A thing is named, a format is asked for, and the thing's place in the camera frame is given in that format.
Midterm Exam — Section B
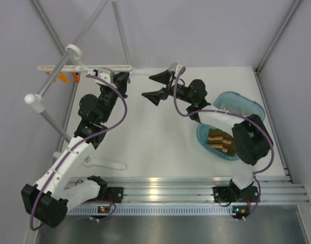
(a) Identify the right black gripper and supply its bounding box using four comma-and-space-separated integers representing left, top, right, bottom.
143, 69, 195, 106

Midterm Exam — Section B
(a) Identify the white clip hanger bar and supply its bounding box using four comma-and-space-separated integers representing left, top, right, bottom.
37, 65, 134, 73

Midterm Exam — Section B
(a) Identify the green striped sock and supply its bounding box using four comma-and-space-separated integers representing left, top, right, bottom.
222, 139, 236, 156
207, 129, 233, 151

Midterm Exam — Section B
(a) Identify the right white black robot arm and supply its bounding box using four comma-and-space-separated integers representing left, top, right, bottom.
142, 67, 274, 203

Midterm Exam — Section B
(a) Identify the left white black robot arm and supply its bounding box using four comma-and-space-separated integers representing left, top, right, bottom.
21, 70, 130, 231

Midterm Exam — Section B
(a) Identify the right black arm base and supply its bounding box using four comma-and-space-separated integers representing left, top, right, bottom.
213, 186, 233, 204

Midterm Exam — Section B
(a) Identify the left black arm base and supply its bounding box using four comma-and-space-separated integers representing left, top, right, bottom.
104, 187, 124, 203

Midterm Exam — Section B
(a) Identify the grey white drying rack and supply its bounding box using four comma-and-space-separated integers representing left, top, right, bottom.
24, 0, 169, 170

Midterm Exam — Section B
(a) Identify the white grey sock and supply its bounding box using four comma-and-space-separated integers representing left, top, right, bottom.
220, 105, 244, 115

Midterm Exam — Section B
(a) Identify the teal plastic basin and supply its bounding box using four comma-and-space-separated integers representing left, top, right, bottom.
196, 91, 265, 161

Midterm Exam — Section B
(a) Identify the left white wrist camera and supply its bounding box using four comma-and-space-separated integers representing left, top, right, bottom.
87, 68, 114, 83

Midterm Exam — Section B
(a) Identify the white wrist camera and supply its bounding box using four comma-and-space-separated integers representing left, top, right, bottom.
87, 68, 114, 83
168, 63, 183, 75

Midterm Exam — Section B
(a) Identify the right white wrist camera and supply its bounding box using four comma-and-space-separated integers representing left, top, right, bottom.
168, 63, 183, 75

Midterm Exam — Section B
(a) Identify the aluminium mounting rail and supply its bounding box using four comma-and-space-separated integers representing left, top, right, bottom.
61, 176, 308, 204

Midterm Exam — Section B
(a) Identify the slotted white cable duct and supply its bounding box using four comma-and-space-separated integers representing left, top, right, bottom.
67, 204, 249, 216

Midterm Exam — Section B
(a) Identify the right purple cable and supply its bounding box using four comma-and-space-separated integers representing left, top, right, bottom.
172, 66, 274, 220

